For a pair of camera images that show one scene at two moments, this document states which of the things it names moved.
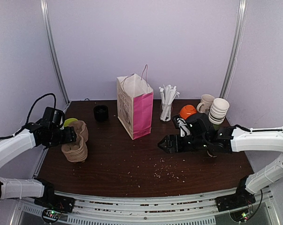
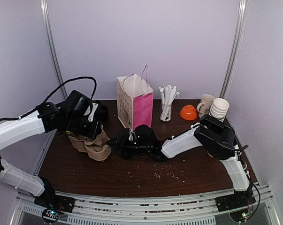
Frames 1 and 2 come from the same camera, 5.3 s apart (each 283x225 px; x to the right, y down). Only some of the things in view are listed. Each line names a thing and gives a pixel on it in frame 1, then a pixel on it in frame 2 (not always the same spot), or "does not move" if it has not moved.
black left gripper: [70, 136] → [93, 131]
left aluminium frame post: [50, 41] does not move
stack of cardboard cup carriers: [77, 152] → [97, 148]
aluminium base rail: [90, 209] does not move
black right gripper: [174, 143] → [125, 145]
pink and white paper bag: [135, 98] does not move
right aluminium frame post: [240, 32] does not move
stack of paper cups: [218, 110] does not move
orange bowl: [187, 110] does not move
